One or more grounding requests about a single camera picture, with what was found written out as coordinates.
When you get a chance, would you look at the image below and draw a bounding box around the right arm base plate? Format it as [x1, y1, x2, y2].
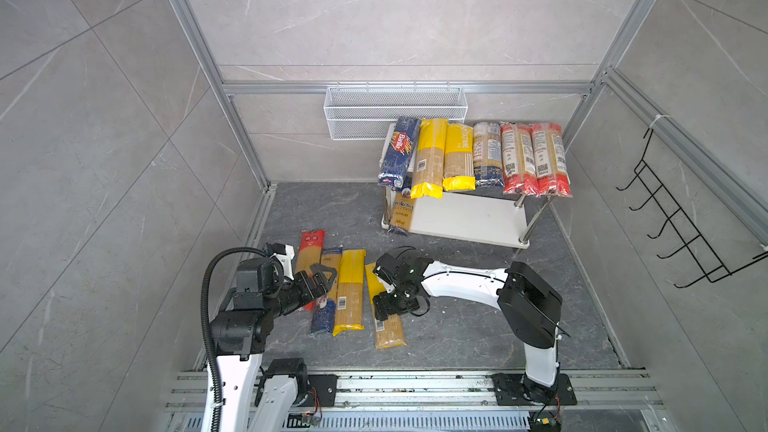
[490, 373, 578, 406]

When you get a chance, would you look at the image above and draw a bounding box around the red label spaghetti bag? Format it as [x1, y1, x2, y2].
[501, 122, 538, 196]

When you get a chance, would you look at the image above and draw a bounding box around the yellow Pastatime spaghetti bag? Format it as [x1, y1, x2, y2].
[442, 123, 476, 191]

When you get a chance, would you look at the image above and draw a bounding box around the blue end spaghetti bag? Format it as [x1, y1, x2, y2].
[473, 122, 504, 188]

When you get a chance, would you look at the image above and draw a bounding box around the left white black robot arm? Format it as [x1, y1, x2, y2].
[200, 244, 338, 431]

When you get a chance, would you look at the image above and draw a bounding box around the white two-tier shelf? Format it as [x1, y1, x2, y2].
[382, 142, 535, 249]

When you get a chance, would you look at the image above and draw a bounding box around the white wire mesh basket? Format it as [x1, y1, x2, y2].
[323, 84, 468, 141]

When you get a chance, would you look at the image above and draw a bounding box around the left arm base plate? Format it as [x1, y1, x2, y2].
[293, 374, 339, 409]

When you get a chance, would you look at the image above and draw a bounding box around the Ankara blue spaghetti bag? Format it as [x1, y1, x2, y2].
[309, 247, 343, 335]

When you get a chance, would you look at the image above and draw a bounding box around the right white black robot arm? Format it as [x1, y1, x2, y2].
[372, 248, 566, 405]

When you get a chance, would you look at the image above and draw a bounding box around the black wire hook rack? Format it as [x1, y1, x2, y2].
[615, 128, 767, 290]

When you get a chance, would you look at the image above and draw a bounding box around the blue Barilla spaghetti pack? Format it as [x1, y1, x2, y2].
[378, 117, 421, 190]

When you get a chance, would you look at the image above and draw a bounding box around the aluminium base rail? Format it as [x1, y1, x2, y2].
[159, 369, 676, 431]

